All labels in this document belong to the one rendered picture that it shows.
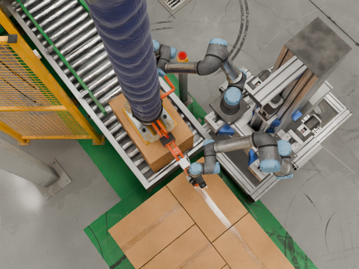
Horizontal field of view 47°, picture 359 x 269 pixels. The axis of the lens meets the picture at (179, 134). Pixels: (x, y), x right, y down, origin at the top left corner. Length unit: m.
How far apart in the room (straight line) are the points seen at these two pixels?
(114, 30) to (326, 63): 1.11
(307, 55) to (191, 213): 1.74
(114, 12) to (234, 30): 3.06
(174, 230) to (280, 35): 2.38
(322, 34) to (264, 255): 1.88
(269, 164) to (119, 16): 1.26
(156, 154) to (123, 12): 1.68
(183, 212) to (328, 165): 1.58
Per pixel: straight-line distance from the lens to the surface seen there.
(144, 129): 3.10
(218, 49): 2.62
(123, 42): 1.82
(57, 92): 2.89
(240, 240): 3.45
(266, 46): 4.54
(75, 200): 4.13
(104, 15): 1.63
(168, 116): 3.14
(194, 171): 2.57
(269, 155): 2.42
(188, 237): 3.43
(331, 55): 2.28
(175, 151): 2.95
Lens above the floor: 3.97
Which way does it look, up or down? 75 degrees down
